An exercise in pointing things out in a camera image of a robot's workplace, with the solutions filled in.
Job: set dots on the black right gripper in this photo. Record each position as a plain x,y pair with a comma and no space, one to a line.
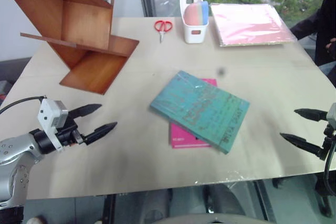
330,137

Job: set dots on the brown wooden bookshelf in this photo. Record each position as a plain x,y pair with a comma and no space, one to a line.
86,19

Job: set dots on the person in black clothes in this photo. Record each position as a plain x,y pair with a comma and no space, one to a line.
325,19

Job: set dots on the magenta book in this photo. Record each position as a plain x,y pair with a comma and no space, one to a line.
181,137

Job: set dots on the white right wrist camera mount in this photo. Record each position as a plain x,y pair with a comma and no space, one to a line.
332,115

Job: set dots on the white plastic basket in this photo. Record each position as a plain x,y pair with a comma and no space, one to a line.
187,34

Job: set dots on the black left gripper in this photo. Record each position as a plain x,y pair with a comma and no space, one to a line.
68,132

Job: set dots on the teal book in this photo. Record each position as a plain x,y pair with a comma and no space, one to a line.
199,103

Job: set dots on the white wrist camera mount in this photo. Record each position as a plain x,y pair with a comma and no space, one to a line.
48,115
332,115

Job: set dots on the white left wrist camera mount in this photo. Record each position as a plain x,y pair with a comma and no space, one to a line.
48,115

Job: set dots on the black table leg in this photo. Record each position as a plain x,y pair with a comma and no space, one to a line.
109,208

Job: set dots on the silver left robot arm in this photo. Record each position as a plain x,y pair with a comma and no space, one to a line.
15,150

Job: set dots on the pink paper pack in plastic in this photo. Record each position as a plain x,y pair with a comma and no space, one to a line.
249,24

